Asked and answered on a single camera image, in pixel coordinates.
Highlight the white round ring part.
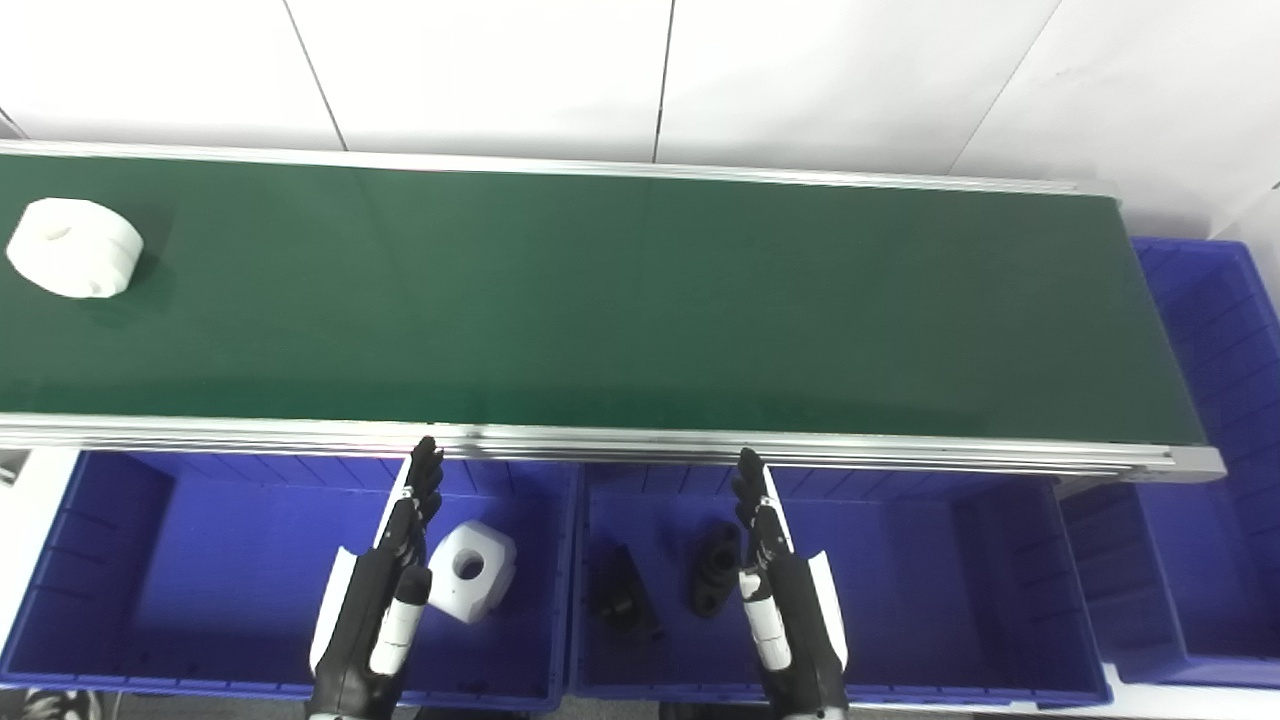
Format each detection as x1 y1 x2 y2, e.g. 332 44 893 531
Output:
5 197 145 300

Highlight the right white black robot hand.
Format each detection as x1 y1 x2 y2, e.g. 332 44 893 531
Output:
730 448 851 720

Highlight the green conveyor belt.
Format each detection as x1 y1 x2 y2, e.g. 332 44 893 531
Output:
0 155 1206 446
0 140 1227 486

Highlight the black flange part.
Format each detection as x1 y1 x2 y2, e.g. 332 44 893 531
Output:
685 520 746 618

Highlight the black elongated bracket part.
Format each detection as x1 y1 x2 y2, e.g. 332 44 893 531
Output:
590 545 661 637

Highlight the white cube part with hole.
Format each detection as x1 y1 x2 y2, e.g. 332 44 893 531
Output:
427 520 519 625

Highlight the blue bin with white parts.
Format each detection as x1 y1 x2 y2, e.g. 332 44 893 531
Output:
0 450 581 713

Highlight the blue bin with black parts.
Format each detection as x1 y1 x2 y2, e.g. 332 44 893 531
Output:
568 462 1113 711

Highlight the empty blue plastic bin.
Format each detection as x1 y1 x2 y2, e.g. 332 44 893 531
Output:
1060 237 1280 689

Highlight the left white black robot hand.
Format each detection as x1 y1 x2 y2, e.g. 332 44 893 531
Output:
305 436 446 720

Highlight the patterned sneaker shoe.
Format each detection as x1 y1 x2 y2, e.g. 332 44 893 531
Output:
20 688 106 720

